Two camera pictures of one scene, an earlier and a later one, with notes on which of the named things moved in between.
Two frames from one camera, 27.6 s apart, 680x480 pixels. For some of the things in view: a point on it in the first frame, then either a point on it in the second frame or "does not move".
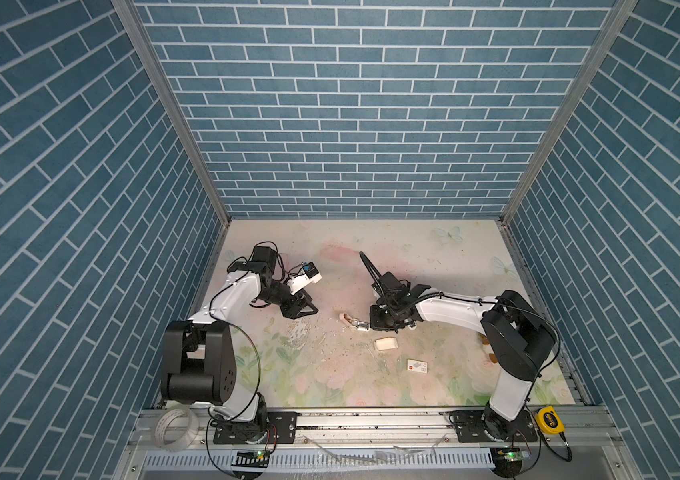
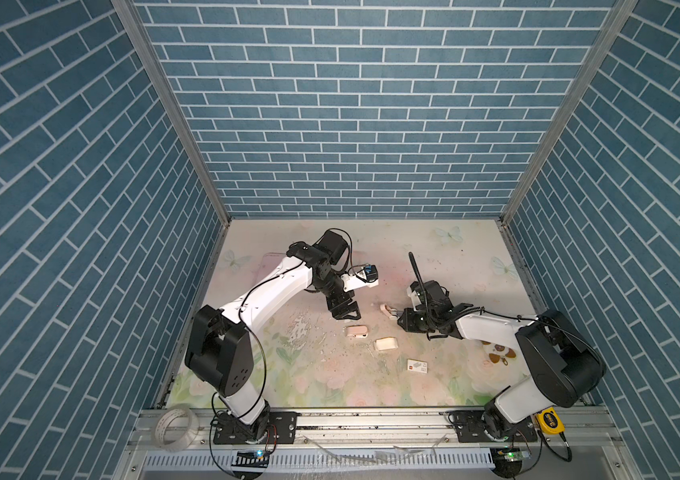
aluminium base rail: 562,429 does not move
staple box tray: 386,343 does not move
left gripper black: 295,303 → 343,311
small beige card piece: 417,365 does not move
